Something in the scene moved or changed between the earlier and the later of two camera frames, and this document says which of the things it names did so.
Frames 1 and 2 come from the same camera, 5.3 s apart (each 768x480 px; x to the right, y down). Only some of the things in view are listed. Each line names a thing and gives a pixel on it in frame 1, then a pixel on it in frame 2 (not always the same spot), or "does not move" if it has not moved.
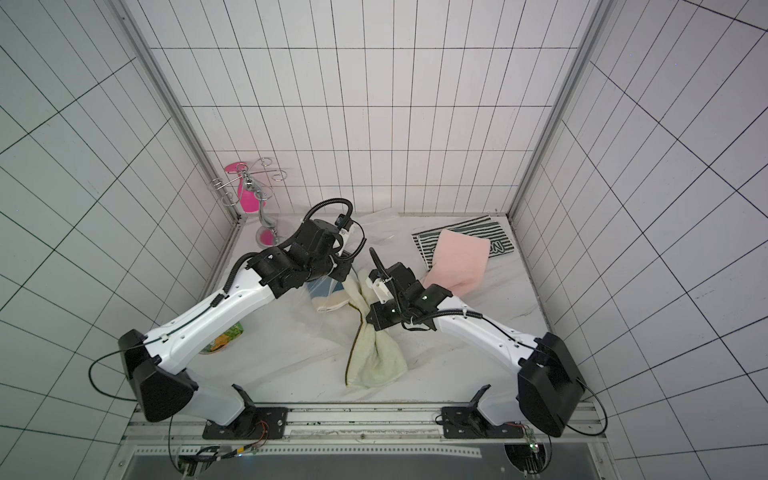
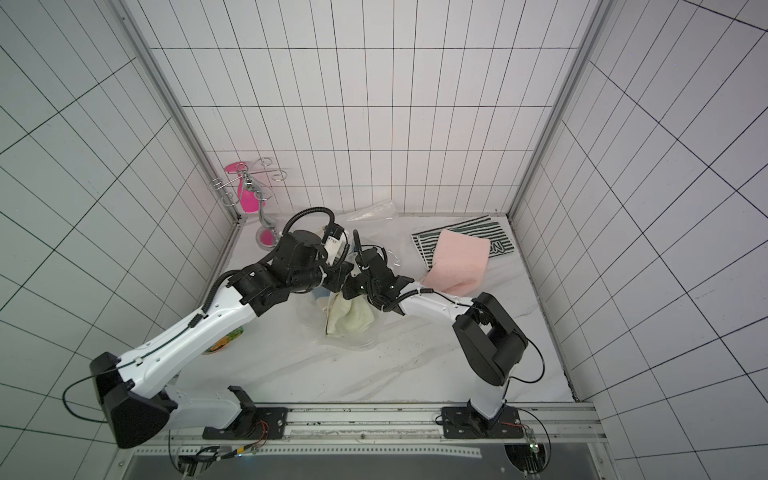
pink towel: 459,262 does not move
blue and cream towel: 327,293 does not move
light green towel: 374,359 → 347,316
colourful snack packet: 223,339 does not move
